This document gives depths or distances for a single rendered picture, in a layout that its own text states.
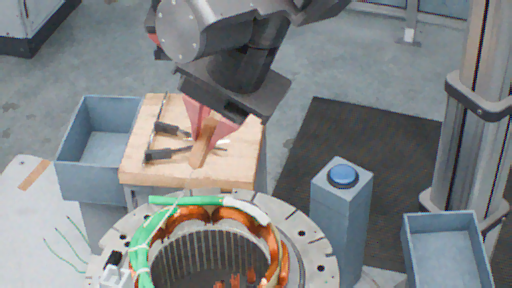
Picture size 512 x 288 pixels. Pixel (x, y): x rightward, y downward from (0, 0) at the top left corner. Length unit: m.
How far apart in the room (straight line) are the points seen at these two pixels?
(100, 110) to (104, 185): 0.17
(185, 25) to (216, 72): 0.11
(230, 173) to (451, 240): 0.34
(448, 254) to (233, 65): 0.52
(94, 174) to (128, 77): 1.97
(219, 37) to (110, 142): 0.74
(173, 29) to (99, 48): 2.72
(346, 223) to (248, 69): 0.53
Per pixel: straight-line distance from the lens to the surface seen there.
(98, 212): 1.30
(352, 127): 2.85
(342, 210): 1.18
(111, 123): 1.35
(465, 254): 1.12
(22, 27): 3.30
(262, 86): 0.74
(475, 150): 1.18
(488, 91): 1.13
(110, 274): 0.90
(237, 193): 1.08
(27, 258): 1.48
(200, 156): 0.81
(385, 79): 3.11
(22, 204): 1.58
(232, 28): 0.64
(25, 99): 3.17
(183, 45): 0.63
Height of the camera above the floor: 1.86
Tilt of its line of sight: 43 degrees down
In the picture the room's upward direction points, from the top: 5 degrees counter-clockwise
